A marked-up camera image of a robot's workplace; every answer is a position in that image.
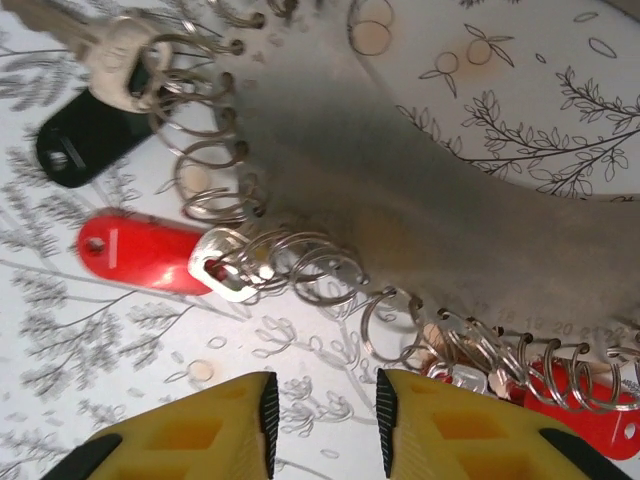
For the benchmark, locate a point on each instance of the floral patterned table covering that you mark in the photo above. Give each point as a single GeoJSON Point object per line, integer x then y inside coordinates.
{"type": "Point", "coordinates": [150, 350]}

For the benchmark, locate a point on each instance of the red plastic key tag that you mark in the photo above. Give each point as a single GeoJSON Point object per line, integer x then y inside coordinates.
{"type": "Point", "coordinates": [140, 250]}
{"type": "Point", "coordinates": [600, 430]}

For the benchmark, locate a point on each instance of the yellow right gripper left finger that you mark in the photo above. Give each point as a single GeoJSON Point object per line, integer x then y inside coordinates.
{"type": "Point", "coordinates": [200, 435]}

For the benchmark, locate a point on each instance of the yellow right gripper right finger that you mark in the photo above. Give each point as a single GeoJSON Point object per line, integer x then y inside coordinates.
{"type": "Point", "coordinates": [450, 440]}

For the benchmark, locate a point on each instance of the black plastic key tag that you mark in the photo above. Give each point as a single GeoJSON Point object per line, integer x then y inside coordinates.
{"type": "Point", "coordinates": [85, 135]}

